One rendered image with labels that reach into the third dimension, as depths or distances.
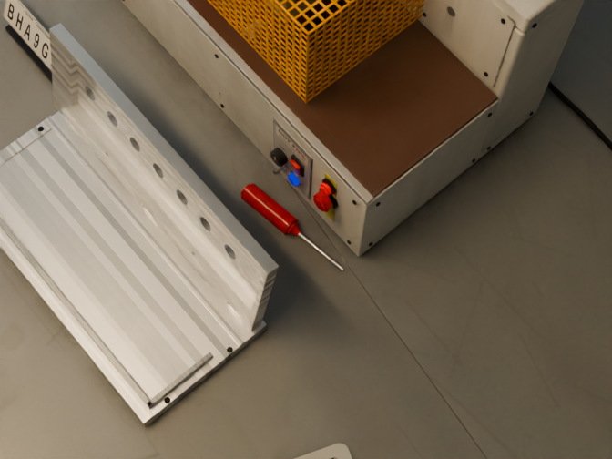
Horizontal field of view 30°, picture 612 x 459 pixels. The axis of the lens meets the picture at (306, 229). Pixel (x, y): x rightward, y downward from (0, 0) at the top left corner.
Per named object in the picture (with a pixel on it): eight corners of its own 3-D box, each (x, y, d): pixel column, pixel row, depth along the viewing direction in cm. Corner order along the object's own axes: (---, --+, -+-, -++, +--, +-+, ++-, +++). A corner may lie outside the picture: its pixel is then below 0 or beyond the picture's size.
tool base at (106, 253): (-45, 192, 162) (-52, 181, 158) (74, 107, 167) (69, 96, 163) (146, 427, 150) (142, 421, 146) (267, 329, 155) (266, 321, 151)
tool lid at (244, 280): (48, 28, 147) (60, 22, 148) (54, 111, 164) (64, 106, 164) (268, 274, 135) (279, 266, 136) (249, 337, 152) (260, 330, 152)
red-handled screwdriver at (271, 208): (239, 199, 162) (239, 192, 159) (252, 187, 163) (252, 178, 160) (335, 280, 158) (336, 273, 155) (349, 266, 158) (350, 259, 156)
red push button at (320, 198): (310, 200, 152) (310, 190, 149) (321, 192, 152) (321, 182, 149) (326, 219, 151) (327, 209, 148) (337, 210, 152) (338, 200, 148)
